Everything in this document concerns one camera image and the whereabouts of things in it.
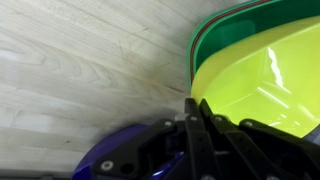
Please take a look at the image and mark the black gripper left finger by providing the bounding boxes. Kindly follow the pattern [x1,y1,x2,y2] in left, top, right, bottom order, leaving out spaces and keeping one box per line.
[184,98,200,132]

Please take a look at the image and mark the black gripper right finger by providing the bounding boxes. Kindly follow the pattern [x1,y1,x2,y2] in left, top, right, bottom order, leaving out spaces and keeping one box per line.
[199,99,214,129]

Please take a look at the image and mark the yellow plastic bowl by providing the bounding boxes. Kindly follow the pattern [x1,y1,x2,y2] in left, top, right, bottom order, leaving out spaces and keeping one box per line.
[191,16,320,138]

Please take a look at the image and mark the blue bowl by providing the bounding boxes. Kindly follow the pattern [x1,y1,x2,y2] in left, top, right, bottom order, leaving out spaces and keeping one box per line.
[71,120,186,180]

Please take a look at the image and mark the green plastic bowl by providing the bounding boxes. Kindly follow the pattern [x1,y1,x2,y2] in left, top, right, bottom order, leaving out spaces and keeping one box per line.
[187,0,320,86]

